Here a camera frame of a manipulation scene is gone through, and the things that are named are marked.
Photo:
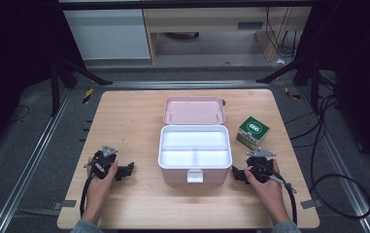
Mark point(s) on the black stand legs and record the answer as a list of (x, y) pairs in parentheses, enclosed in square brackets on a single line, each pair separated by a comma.
[(55, 90), (315, 87)]

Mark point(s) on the yellow black tape strip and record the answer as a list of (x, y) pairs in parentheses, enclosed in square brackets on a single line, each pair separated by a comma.
[(88, 95), (291, 93)]

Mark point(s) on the person's left hand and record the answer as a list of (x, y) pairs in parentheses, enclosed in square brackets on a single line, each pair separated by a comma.
[(99, 191)]

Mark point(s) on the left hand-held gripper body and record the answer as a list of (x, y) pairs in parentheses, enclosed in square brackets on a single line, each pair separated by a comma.
[(102, 159)]

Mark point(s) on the white cabinet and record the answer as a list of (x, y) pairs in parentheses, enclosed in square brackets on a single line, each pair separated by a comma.
[(108, 34)]

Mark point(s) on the pink storage box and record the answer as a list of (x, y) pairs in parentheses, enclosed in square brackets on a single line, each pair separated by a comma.
[(195, 111)]

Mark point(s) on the black curtain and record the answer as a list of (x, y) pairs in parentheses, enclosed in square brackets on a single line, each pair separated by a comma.
[(11, 48), (360, 64)]

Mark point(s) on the white divided tray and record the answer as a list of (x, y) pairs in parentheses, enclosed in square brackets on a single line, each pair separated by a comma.
[(194, 147)]

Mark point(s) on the grey tape piece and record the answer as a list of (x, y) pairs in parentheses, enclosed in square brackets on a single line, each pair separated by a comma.
[(65, 204), (311, 204)]

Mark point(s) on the person's right hand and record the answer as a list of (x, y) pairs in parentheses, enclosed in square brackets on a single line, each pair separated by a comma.
[(268, 194)]

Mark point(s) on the green square box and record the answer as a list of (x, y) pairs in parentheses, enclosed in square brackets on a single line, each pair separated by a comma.
[(253, 131)]

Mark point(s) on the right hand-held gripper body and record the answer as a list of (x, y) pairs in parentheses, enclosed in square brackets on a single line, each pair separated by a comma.
[(261, 165)]

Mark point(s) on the small white object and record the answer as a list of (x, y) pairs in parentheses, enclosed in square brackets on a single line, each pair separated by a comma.
[(280, 61)]

